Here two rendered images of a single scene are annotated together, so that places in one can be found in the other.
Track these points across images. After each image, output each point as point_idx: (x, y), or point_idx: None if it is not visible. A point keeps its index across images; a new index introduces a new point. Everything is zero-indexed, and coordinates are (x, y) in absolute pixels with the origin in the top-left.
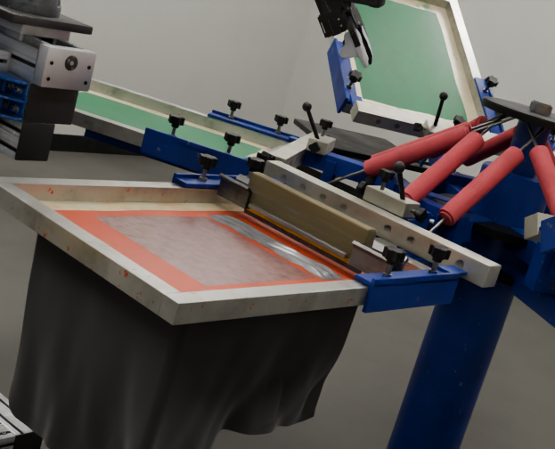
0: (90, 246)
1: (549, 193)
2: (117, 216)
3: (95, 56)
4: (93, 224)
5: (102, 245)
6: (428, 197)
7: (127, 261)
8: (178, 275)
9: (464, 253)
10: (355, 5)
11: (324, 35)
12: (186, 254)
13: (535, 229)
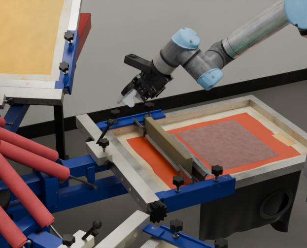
0: (282, 115)
1: None
2: (267, 158)
3: (306, 154)
4: (279, 149)
5: (277, 116)
6: None
7: (268, 109)
8: (244, 123)
9: (91, 120)
10: (137, 74)
11: (157, 95)
12: (237, 137)
13: (63, 95)
